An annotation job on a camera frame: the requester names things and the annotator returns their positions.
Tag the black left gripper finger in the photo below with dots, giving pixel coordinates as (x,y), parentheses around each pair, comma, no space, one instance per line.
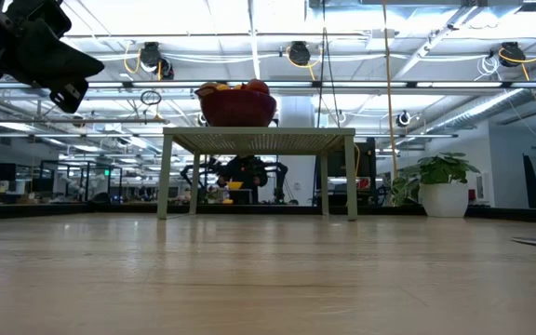
(58,60)

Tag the brown kiwi fruit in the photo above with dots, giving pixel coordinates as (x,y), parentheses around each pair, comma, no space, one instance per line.
(207,88)

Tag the purple plastic colander bowl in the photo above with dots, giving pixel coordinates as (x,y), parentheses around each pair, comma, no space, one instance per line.
(237,109)

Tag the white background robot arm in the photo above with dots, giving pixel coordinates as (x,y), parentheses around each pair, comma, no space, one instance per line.
(70,183)

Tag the mint green perforated riser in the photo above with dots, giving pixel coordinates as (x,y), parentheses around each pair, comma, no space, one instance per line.
(258,139)

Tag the yellow bowl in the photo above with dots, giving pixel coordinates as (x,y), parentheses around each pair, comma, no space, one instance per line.
(235,185)

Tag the black background robot station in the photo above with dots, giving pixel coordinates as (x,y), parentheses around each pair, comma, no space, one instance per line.
(249,172)

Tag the green potted plant white pot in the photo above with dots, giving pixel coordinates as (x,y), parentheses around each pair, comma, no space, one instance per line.
(444,200)

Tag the silver ventilation duct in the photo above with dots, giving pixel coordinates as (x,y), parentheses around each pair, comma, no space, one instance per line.
(482,109)

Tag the black aluminium table frame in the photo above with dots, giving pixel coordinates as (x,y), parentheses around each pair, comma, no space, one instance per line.
(63,211)

